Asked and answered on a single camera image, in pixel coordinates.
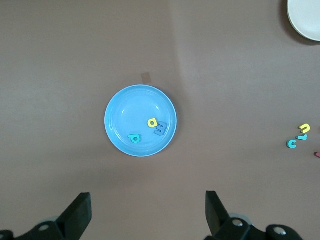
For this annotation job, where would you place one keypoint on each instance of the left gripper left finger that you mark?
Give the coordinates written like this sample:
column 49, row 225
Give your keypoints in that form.
column 75, row 220

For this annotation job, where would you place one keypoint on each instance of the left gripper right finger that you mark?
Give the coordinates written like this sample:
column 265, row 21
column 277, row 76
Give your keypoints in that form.
column 220, row 225

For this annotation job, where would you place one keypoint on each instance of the blue foam letter m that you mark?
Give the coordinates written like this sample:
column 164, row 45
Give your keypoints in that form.
column 161, row 128

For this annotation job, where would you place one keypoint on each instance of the yellow foam letter a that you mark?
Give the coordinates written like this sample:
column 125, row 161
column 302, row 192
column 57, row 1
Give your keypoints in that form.
column 150, row 123

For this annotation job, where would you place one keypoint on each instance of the teal foam letter c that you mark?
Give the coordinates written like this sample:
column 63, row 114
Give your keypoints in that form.
column 289, row 144

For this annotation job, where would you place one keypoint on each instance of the red foam letter f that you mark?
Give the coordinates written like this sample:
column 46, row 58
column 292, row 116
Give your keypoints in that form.
column 317, row 154

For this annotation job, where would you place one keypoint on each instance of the teal foam letter r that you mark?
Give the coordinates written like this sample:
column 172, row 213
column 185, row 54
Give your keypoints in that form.
column 302, row 137

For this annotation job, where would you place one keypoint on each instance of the blue plate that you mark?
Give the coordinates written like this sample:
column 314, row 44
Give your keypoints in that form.
column 130, row 112

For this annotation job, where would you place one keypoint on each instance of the yellow foam letter u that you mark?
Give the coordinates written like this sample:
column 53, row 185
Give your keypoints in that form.
column 305, row 126

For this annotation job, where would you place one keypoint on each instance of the brown table cover sheet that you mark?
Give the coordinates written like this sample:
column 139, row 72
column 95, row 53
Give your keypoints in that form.
column 50, row 75

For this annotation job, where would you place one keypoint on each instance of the brown tape patch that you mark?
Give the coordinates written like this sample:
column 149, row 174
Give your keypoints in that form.
column 146, row 77

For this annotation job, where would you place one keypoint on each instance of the white plate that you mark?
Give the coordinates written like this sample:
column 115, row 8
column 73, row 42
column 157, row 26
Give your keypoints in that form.
column 305, row 17

